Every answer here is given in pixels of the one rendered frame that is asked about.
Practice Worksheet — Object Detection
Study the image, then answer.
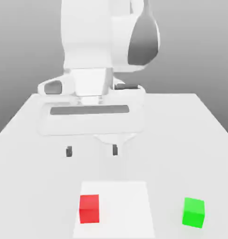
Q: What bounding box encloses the small red cube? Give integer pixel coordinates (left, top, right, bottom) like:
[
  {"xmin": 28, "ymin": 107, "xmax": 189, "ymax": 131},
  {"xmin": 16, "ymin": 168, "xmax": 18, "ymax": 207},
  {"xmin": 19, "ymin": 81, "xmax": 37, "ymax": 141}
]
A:
[{"xmin": 78, "ymin": 194, "xmax": 100, "ymax": 224}]

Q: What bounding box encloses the small green cube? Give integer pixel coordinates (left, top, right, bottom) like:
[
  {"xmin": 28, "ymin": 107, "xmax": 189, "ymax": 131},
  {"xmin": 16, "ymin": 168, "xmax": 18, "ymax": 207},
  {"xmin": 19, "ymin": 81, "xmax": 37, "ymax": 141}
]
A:
[{"xmin": 182, "ymin": 197, "xmax": 206, "ymax": 229}]

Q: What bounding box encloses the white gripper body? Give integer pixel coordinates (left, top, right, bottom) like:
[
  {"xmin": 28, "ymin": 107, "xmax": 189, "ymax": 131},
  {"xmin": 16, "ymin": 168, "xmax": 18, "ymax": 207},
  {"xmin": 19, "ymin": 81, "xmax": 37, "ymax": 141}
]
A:
[{"xmin": 36, "ymin": 101, "xmax": 146, "ymax": 137}]

